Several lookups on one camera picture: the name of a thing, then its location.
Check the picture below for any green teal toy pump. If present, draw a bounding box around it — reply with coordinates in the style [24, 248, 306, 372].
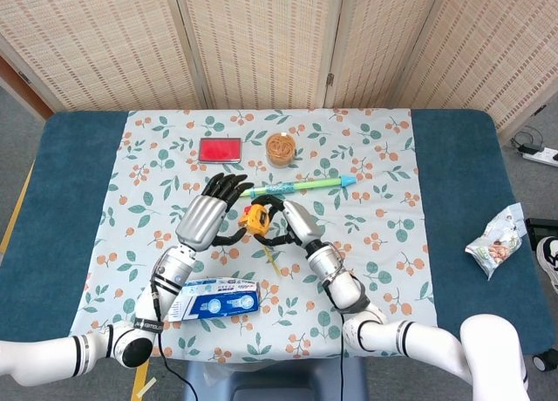
[239, 173, 357, 198]

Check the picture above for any black caster wheel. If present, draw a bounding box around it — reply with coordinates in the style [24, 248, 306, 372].
[532, 350, 558, 373]

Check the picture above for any silver snack bag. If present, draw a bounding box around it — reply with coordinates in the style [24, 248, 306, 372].
[465, 202, 524, 282]

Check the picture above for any blue white toothpaste box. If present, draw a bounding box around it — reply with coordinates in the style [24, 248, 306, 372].
[167, 277, 262, 323]

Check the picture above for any clear jar of rubber bands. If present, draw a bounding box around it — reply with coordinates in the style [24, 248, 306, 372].
[265, 132, 297, 169]

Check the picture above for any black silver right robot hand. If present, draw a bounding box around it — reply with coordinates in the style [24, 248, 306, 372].
[250, 194, 326, 248]

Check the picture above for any white black sneaker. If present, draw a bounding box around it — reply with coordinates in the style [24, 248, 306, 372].
[534, 236, 558, 294]

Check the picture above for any woven folding screen panel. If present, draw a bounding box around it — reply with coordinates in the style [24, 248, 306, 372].
[0, 0, 213, 123]
[324, 0, 453, 110]
[390, 0, 558, 134]
[172, 0, 348, 111]

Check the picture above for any red ink pad case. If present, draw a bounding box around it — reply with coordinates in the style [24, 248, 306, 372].
[198, 136, 243, 164]

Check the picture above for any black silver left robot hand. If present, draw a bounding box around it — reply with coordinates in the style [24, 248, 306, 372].
[175, 173, 255, 252]

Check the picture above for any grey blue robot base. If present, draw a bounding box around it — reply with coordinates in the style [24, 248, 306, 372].
[182, 357, 369, 401]

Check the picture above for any floral patterned tablecloth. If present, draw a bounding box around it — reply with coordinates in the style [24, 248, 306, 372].
[64, 107, 441, 362]

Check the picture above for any yellow tape measure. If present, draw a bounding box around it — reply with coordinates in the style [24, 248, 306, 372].
[237, 203, 283, 279]

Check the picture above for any white power strip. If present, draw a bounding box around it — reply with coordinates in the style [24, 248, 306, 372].
[521, 143, 558, 166]

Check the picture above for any black box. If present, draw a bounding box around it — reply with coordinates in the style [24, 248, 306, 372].
[525, 217, 558, 245]

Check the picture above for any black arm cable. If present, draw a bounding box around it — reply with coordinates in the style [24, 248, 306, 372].
[337, 311, 348, 401]
[149, 265, 196, 401]

